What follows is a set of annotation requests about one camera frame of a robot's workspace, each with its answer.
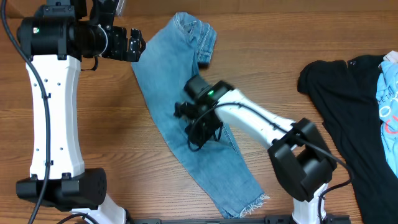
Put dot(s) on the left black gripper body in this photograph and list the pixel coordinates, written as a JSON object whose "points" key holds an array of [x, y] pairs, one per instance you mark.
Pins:
{"points": [[116, 45]]}

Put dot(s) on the white pink garment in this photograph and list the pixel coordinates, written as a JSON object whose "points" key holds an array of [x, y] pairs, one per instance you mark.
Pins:
{"points": [[392, 56]]}

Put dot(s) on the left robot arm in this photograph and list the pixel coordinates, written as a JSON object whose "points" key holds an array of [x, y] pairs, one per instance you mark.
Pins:
{"points": [[53, 42]]}

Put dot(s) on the light blue printed t-shirt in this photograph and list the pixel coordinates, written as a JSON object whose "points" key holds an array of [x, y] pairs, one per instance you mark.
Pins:
{"points": [[386, 96]]}

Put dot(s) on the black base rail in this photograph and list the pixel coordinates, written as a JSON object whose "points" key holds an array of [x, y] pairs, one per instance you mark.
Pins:
{"points": [[272, 219]]}

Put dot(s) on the black t-shirt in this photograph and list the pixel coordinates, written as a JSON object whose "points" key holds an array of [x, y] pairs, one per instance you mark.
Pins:
{"points": [[344, 93]]}

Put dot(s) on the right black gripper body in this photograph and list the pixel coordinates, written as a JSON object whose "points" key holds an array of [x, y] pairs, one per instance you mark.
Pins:
{"points": [[190, 112]]}

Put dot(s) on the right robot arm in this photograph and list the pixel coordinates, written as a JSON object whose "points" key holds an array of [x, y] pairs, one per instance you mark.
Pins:
{"points": [[302, 163]]}

